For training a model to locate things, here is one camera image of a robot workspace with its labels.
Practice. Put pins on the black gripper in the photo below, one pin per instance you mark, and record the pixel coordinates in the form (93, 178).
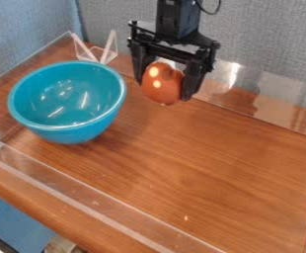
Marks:
(192, 50)

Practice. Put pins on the brown toy mushroom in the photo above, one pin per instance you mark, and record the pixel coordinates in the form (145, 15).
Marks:
(161, 83)

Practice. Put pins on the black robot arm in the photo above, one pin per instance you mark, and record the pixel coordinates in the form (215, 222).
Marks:
(177, 18)

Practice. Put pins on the blue bowl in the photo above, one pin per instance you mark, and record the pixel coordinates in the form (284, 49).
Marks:
(66, 101)

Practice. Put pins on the clear acrylic barrier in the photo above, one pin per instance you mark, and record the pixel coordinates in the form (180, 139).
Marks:
(203, 177)

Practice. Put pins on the clear acrylic corner bracket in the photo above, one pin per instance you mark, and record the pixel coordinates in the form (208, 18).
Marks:
(96, 54)

